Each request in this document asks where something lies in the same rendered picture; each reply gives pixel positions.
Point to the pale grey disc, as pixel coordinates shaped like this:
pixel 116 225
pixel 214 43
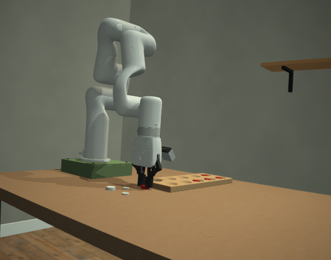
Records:
pixel 110 188

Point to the tan tray with round pockets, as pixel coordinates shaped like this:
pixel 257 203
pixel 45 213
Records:
pixel 174 184

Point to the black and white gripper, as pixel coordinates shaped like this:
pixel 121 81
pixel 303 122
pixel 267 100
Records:
pixel 146 153

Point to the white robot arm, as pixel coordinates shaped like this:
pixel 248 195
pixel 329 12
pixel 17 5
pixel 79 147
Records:
pixel 134 46

